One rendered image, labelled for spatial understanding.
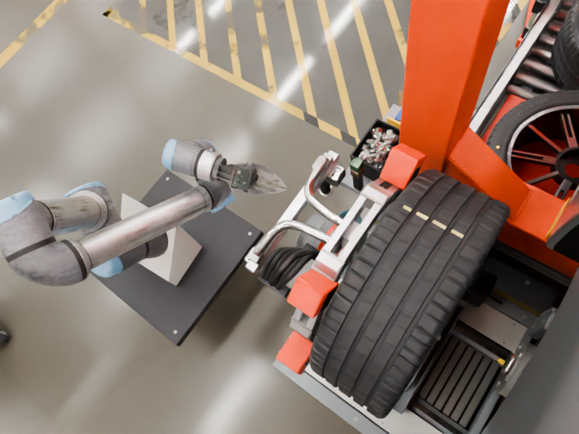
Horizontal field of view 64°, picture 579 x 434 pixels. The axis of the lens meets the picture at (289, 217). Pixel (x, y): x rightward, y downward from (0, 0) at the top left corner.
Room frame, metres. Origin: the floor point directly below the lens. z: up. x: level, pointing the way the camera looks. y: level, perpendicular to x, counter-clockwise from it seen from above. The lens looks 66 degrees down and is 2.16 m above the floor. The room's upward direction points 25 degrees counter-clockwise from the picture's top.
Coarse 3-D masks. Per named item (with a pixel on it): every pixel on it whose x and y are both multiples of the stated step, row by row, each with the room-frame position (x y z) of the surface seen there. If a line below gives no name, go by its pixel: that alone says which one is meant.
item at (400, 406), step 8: (456, 312) 0.19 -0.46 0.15; (456, 320) 0.16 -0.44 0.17; (448, 328) 0.15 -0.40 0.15; (440, 344) 0.10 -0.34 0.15; (432, 352) 0.09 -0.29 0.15; (432, 360) 0.06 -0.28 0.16; (424, 368) 0.05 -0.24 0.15; (416, 376) 0.03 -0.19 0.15; (424, 376) 0.02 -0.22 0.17; (416, 384) 0.01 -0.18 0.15; (408, 392) -0.01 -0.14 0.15; (400, 400) -0.02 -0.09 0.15; (408, 400) -0.04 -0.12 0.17; (400, 408) -0.05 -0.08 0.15
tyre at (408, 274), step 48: (432, 192) 0.37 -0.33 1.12; (480, 192) 0.35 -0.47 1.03; (384, 240) 0.29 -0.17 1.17; (432, 240) 0.25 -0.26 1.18; (480, 240) 0.21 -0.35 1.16; (384, 288) 0.20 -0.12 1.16; (432, 288) 0.16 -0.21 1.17; (336, 336) 0.17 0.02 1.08; (384, 336) 0.12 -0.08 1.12; (432, 336) 0.07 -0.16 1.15; (336, 384) 0.08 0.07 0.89; (384, 384) 0.03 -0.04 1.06
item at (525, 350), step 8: (520, 344) -0.01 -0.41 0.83; (528, 344) -0.02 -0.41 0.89; (536, 344) -0.03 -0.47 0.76; (520, 352) -0.03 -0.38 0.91; (528, 352) -0.04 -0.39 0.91; (520, 360) -0.04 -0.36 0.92; (528, 360) -0.05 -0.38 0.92; (520, 368) -0.06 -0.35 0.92; (512, 376) -0.07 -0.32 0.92; (496, 384) -0.08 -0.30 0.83; (504, 384) -0.08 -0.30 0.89; (512, 384) -0.08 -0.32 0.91; (504, 392) -0.09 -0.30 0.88
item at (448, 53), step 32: (416, 0) 0.66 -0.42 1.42; (448, 0) 0.60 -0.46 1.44; (480, 0) 0.55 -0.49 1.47; (416, 32) 0.65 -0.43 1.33; (448, 32) 0.59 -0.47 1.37; (480, 32) 0.54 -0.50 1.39; (416, 64) 0.64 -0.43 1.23; (448, 64) 0.58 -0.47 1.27; (480, 64) 0.57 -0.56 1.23; (416, 96) 0.63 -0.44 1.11; (448, 96) 0.56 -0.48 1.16; (416, 128) 0.62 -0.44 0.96; (448, 128) 0.55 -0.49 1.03
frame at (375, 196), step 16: (368, 192) 0.44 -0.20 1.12; (384, 192) 0.42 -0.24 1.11; (400, 192) 0.44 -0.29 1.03; (352, 208) 0.42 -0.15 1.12; (384, 208) 0.39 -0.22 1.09; (368, 224) 0.36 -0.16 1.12; (336, 240) 0.36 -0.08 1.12; (352, 240) 0.34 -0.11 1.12; (320, 256) 0.34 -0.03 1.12; (336, 256) 0.33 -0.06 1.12; (320, 272) 0.31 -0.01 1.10; (336, 272) 0.29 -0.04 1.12; (304, 320) 0.25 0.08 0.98; (320, 320) 0.28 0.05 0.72; (304, 336) 0.22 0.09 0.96
